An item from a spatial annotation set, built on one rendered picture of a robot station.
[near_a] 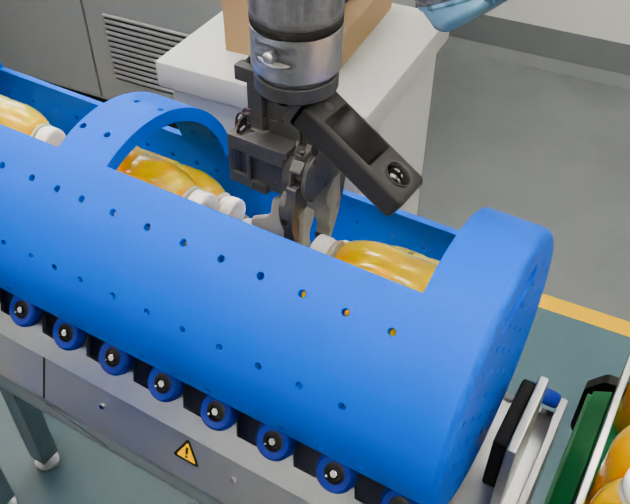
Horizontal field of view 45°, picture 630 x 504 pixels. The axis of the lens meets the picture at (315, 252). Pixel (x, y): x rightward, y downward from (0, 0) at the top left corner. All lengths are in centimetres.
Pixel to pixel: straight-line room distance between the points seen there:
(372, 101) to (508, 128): 215
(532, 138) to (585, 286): 81
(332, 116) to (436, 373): 23
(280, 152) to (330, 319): 15
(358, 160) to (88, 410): 54
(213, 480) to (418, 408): 38
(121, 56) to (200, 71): 189
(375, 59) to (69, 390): 60
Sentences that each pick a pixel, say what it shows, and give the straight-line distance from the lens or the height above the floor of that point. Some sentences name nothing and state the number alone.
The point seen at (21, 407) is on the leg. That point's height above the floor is 26.
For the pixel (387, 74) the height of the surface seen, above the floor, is 115.
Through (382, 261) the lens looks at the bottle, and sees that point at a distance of 70.
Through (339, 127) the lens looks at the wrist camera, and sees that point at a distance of 64.
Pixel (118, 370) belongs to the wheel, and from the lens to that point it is 92.
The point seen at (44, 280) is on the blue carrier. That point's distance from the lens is 83.
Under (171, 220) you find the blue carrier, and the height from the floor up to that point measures 121.
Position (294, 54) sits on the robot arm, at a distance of 59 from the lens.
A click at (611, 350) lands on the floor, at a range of 232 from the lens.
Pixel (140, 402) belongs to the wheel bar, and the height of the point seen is 92.
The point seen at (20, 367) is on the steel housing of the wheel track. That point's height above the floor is 87.
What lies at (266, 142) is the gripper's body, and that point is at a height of 129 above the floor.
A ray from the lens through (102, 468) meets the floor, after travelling 201.
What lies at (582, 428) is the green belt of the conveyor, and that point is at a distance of 98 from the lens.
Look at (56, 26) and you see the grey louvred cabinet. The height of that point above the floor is 36.
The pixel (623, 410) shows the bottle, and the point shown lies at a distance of 95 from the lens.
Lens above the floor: 166
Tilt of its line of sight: 43 degrees down
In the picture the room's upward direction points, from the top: straight up
